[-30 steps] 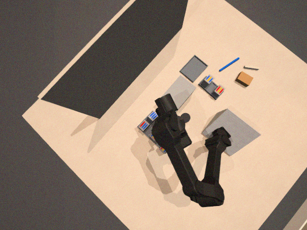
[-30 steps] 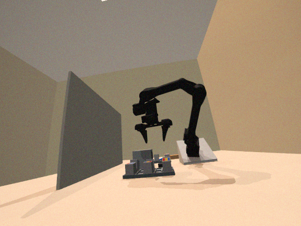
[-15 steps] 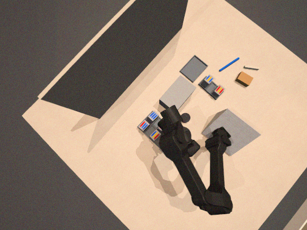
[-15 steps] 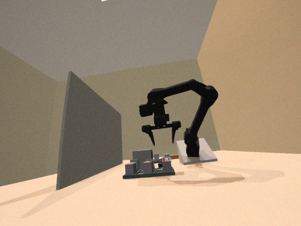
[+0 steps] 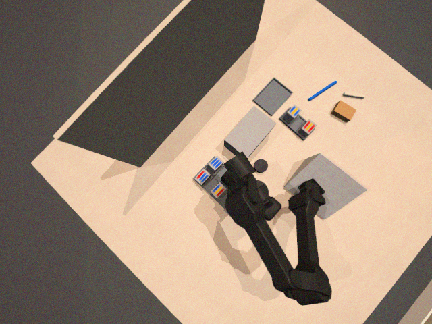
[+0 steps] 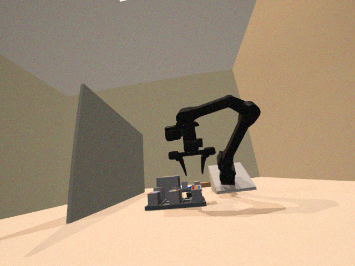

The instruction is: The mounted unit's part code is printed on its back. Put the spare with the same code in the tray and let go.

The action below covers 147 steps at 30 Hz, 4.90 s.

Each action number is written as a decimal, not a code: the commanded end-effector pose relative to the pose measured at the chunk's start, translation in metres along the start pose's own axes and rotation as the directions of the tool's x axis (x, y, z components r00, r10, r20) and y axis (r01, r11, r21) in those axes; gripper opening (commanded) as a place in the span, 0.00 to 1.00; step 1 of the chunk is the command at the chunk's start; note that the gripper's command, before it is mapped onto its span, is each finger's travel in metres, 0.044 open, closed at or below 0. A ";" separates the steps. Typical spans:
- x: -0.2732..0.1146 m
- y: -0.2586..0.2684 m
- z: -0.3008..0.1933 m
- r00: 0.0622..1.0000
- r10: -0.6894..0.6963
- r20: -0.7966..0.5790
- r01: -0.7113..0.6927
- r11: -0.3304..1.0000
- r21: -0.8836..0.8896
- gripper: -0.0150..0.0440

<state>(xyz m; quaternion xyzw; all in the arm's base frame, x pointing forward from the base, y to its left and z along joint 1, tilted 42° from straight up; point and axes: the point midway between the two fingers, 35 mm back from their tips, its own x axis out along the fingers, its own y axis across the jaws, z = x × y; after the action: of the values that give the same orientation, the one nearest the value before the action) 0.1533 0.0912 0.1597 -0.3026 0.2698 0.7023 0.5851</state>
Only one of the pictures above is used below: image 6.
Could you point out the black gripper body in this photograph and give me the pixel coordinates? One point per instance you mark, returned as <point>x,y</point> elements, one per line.
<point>207,151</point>

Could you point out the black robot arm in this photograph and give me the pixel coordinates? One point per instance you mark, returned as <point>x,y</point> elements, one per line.
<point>248,111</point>

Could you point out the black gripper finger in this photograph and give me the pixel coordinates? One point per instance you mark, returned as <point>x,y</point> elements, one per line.
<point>182,164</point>
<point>203,159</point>

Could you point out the grey flat panel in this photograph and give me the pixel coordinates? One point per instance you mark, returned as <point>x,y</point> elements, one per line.
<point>107,158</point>

